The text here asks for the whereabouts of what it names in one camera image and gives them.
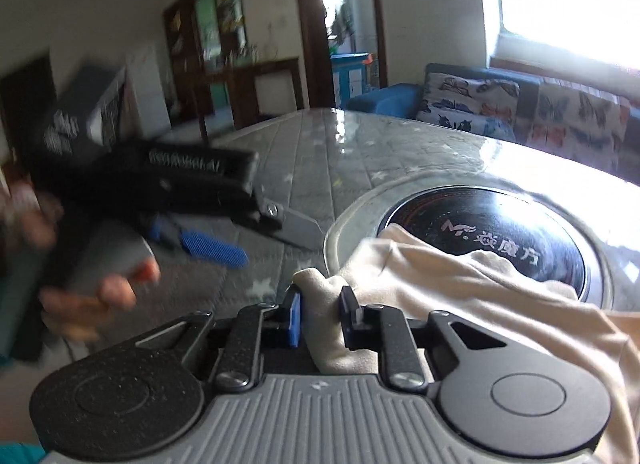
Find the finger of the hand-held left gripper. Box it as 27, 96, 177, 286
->
231, 196, 325, 251
146, 216, 250, 271

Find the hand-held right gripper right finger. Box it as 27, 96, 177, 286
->
338, 285, 506, 392

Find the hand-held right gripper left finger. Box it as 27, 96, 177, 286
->
135, 286, 304, 392

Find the cream shirt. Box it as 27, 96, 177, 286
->
292, 224, 640, 464

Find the person's left hand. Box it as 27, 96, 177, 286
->
0, 183, 162, 345

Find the dark wooden cabinet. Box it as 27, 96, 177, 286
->
162, 0, 307, 131

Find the blue sofa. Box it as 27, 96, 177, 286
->
345, 62, 640, 185

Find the blue box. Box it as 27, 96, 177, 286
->
330, 51, 379, 105

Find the round built-in induction cooker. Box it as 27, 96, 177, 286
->
322, 174, 614, 315

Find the butterfly print cushion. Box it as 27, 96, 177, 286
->
416, 72, 521, 141
524, 80, 632, 175

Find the brown wooden door frame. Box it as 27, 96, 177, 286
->
291, 0, 389, 110

